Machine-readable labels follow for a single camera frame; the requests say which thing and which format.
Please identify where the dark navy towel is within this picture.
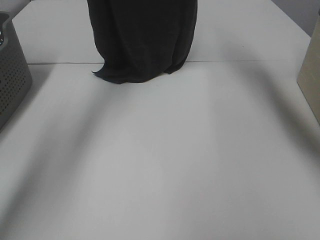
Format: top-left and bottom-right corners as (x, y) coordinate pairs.
(87, 0), (198, 84)

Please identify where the beige box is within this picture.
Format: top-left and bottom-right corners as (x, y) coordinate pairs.
(297, 11), (320, 124)

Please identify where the grey perforated plastic basket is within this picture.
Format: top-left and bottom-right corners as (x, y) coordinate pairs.
(0, 11), (33, 129)

